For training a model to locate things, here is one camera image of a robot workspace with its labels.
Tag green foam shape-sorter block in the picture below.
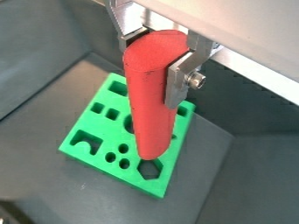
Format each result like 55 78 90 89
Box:
59 73 196 198

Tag red oval cylinder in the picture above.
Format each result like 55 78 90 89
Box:
123 30 189 160

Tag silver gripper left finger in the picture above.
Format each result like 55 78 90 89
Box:
105 0 150 52

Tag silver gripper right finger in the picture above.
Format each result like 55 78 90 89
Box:
165 30 224 109

